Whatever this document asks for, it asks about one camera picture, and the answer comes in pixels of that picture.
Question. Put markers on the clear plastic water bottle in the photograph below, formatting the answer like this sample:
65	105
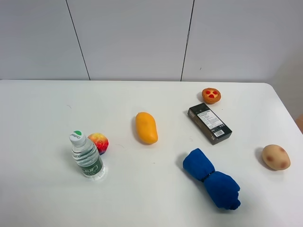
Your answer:
86	155

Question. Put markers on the beige toy potato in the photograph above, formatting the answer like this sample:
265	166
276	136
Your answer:
275	157

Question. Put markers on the orange object at edge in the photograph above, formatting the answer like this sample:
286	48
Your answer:
299	122

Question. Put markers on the black rectangular box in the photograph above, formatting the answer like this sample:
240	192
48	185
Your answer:
214	129

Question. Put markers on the toy fruit tart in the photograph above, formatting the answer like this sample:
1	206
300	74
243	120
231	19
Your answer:
211	95

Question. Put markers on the yellow toy mango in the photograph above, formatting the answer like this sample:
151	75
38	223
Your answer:
146	128

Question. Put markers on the red yellow toy strawberry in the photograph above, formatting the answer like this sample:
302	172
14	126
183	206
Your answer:
100	141

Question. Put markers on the blue rolled cloth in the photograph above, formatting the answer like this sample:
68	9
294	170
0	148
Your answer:
222	188

